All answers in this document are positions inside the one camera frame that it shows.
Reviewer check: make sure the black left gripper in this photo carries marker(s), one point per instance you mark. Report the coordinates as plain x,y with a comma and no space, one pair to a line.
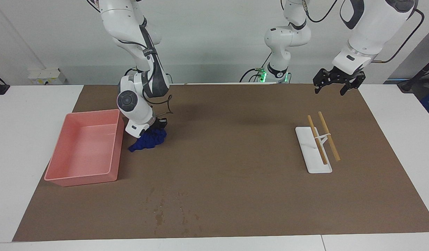
343,75

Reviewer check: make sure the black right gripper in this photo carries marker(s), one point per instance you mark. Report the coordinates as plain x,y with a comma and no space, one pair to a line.
160,124

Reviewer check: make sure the blue cloth towel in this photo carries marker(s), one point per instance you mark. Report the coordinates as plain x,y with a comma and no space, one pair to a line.
148,141

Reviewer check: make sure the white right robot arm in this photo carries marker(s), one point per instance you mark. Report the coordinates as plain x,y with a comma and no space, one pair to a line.
134,104

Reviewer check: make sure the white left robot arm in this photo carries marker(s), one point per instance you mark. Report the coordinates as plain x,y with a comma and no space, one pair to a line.
371,31

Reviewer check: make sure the white towel rack wooden rods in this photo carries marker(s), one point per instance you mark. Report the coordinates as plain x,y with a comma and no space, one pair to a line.
317,164

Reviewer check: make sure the brown table mat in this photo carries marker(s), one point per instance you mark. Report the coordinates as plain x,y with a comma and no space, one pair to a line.
235,157

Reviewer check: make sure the pink plastic bin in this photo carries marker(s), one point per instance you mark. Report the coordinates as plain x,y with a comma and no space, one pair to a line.
78,164

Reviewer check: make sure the white wall socket box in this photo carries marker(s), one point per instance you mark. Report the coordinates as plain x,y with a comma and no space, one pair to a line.
44,75

